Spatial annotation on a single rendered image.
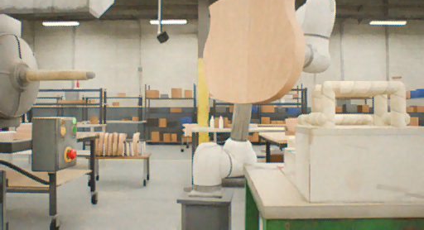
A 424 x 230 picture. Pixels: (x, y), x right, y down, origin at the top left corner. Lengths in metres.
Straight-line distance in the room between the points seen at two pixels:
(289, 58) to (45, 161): 0.93
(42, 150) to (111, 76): 11.55
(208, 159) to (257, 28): 0.89
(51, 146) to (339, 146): 0.97
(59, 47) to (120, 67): 2.74
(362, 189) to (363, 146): 0.10
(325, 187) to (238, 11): 0.53
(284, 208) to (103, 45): 12.57
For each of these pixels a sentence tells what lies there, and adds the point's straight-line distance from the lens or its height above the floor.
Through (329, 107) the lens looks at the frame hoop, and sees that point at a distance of 0.73.
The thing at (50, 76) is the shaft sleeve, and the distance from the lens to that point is 0.99.
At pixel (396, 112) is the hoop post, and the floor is 1.14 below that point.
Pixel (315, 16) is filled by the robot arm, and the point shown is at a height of 1.47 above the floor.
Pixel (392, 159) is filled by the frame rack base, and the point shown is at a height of 1.03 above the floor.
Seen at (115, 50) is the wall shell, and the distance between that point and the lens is 12.84.
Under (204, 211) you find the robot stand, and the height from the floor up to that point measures 0.64.
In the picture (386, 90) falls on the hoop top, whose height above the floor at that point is 1.19.
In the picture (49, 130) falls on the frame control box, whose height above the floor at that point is 1.07.
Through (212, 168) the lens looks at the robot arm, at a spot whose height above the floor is 0.85.
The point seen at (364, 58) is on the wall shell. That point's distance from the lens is 13.48.
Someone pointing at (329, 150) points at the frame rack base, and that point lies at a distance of 0.72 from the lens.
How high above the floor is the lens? 1.13
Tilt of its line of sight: 1 degrees up
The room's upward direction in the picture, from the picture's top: straight up
